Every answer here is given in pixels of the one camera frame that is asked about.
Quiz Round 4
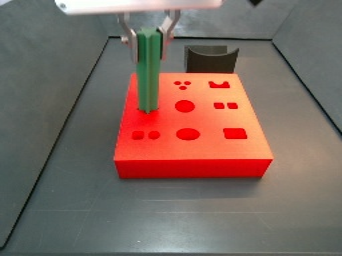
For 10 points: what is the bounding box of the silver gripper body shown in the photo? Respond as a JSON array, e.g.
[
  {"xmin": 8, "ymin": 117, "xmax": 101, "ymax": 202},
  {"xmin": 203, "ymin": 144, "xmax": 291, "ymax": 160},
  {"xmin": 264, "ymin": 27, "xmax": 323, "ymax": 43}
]
[{"xmin": 54, "ymin": 0, "xmax": 223, "ymax": 15}]

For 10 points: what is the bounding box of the dark grey curved holder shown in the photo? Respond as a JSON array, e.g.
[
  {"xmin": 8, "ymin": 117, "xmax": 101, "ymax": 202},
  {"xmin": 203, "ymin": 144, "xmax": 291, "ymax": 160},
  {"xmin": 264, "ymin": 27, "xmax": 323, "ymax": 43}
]
[{"xmin": 184, "ymin": 45, "xmax": 239, "ymax": 73}]

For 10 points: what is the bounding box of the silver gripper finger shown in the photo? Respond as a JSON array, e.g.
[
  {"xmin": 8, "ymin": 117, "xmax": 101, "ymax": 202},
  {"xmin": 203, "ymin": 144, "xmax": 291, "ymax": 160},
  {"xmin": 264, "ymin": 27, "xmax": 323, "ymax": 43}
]
[
  {"xmin": 117, "ymin": 12, "xmax": 139, "ymax": 63},
  {"xmin": 157, "ymin": 10, "xmax": 180, "ymax": 59}
]

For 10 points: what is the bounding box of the red shape-sorter block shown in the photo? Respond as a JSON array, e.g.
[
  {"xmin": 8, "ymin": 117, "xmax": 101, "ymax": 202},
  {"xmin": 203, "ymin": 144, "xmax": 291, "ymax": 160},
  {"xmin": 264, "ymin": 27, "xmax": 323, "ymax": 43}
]
[{"xmin": 113, "ymin": 73, "xmax": 273, "ymax": 178}]

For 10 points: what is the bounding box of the green star-shaped peg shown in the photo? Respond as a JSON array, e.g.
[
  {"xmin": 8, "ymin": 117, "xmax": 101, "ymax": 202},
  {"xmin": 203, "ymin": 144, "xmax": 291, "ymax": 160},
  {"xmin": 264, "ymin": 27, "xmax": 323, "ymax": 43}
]
[{"xmin": 136, "ymin": 28, "xmax": 161, "ymax": 113}]

